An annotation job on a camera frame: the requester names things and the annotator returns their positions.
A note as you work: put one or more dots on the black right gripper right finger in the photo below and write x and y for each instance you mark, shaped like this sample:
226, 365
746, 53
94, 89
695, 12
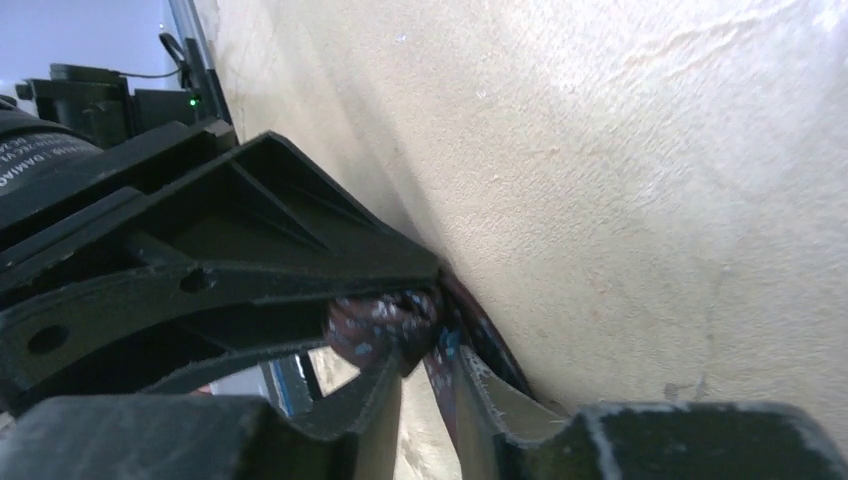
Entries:
501, 432

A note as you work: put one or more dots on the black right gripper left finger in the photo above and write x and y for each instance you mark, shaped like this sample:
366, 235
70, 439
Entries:
356, 427

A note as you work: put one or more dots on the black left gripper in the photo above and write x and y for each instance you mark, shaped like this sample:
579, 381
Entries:
175, 220

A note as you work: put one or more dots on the maroon blue floral tie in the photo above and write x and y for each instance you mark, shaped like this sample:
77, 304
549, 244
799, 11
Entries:
425, 327

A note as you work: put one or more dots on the aluminium frame rail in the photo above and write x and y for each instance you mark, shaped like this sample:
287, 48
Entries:
187, 24

